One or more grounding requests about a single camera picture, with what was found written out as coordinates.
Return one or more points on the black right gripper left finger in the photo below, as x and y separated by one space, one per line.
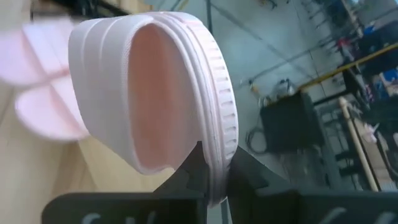
140 208

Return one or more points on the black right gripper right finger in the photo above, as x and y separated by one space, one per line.
280 205

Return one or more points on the pink foam slide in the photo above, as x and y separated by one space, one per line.
31 53
102 77
46 115

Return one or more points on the black computer tower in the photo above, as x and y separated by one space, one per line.
289 124

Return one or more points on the wooden pole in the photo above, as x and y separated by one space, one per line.
357 143

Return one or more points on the black aluminium table frame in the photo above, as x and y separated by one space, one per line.
90 6

